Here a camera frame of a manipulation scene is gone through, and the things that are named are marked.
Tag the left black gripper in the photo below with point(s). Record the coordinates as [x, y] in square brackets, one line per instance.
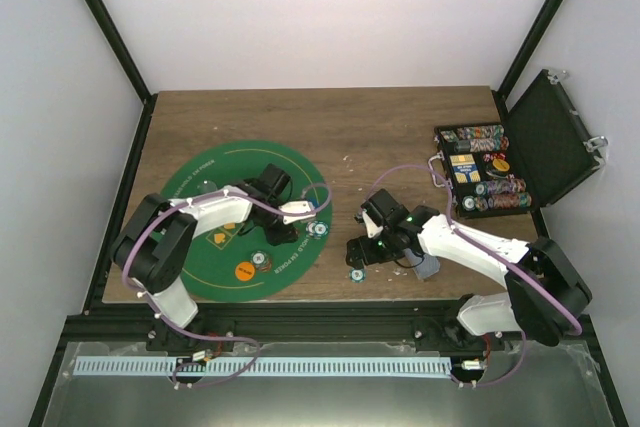
[282, 237]

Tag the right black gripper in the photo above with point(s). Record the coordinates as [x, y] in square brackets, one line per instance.
[368, 256]

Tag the poker chip stack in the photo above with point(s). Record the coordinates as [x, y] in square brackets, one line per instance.
[261, 261]
[317, 229]

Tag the blue playing card deck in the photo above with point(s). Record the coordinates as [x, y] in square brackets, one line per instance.
[423, 265]

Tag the orange big blind button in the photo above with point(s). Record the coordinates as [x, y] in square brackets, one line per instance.
[245, 271]

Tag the single teal poker chip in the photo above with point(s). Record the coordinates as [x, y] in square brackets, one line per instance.
[356, 275]

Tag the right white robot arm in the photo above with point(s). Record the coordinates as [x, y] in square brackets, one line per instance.
[543, 297]

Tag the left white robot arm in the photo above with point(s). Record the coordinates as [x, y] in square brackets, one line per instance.
[152, 248]

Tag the green round poker mat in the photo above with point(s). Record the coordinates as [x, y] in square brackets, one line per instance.
[208, 271]

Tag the clear dealer button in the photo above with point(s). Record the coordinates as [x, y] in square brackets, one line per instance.
[206, 186]

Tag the black poker case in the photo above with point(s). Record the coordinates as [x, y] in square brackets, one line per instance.
[536, 153]

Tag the light blue slotted strip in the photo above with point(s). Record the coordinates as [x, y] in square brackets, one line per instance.
[402, 367]

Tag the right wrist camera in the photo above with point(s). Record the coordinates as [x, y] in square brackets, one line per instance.
[373, 230]

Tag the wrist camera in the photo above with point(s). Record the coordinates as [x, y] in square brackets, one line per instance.
[373, 230]
[296, 211]

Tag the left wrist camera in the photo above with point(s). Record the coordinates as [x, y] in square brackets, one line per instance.
[296, 211]

